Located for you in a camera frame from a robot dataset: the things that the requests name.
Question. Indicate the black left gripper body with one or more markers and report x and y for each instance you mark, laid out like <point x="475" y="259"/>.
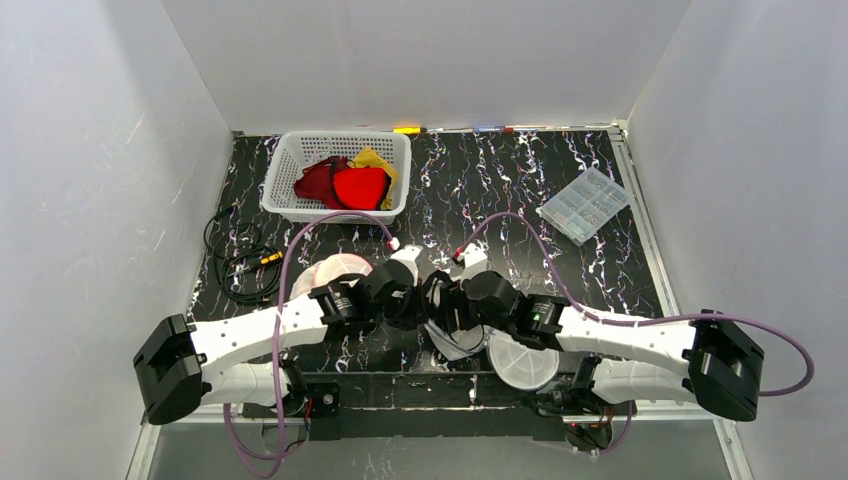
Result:
<point x="416" y="307"/>

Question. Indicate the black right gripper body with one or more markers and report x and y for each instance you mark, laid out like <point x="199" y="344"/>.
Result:
<point x="449" y="310"/>

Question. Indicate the black bra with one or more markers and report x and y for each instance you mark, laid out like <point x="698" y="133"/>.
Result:
<point x="436" y="297"/>

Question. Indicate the bright red bra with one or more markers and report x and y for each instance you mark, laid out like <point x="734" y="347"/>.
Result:
<point x="361" y="188"/>

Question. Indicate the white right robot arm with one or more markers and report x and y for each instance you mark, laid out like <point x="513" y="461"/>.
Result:
<point x="704" y="360"/>

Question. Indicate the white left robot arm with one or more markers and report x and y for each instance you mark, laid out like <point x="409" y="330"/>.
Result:
<point x="183" y="366"/>

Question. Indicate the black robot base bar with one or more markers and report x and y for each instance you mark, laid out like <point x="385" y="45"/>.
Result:
<point x="464" y="404"/>

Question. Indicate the white pink-trim laundry bag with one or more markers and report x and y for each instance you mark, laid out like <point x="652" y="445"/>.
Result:
<point x="327" y="270"/>

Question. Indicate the dark red bra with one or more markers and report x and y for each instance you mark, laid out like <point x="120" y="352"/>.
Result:
<point x="317" y="184"/>

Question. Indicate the yellow bra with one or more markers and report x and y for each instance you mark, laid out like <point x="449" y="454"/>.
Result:
<point x="368" y="157"/>

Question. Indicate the clear plastic parts box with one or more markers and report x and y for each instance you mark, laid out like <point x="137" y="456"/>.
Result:
<point x="585" y="205"/>

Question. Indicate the white plastic basket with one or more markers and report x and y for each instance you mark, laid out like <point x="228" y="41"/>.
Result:
<point x="297" y="150"/>

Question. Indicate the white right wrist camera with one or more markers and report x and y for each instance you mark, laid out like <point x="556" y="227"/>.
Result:
<point x="470" y="261"/>

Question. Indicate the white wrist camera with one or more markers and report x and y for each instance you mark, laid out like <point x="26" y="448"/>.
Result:
<point x="407" y="255"/>
<point x="470" y="261"/>

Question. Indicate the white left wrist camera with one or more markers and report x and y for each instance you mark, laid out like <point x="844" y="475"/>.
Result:
<point x="407" y="255"/>

